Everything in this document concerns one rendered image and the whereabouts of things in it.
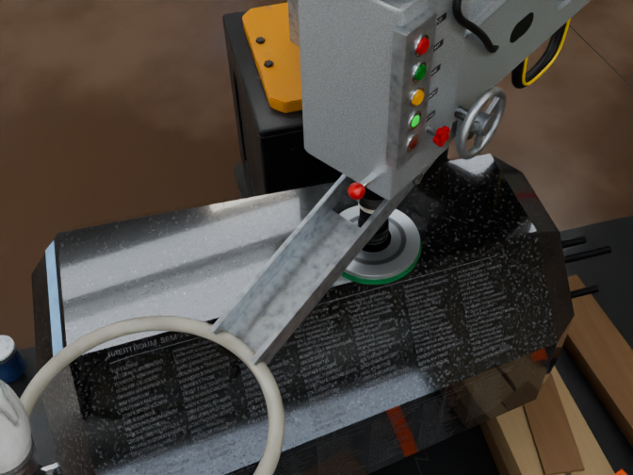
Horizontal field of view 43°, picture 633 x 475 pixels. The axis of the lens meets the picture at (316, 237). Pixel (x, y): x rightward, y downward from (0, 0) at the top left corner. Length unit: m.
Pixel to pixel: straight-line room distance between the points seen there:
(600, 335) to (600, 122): 1.15
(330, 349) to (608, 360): 1.18
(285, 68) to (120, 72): 1.51
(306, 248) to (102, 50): 2.48
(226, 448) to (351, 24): 0.94
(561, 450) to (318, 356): 0.86
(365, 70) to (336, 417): 0.81
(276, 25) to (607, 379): 1.50
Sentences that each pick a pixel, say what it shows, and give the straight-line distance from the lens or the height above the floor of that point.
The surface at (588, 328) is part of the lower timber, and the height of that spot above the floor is 0.08.
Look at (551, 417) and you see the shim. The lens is 2.41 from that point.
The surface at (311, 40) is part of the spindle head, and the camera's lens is 1.41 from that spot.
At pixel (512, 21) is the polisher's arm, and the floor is 1.36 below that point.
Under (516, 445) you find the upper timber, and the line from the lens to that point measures 2.37.
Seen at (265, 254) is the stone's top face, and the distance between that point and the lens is 1.82.
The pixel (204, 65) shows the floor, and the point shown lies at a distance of 3.78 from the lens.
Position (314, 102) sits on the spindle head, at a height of 1.32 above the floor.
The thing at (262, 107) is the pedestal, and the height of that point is 0.74.
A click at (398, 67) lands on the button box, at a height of 1.50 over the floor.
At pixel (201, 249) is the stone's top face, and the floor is 0.87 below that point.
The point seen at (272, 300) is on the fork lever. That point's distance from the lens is 1.63.
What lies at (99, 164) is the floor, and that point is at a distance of 3.39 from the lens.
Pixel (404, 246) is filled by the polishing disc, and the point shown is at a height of 0.90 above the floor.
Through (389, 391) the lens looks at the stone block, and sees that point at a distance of 1.84.
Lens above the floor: 2.28
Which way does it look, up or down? 50 degrees down
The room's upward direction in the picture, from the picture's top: 2 degrees counter-clockwise
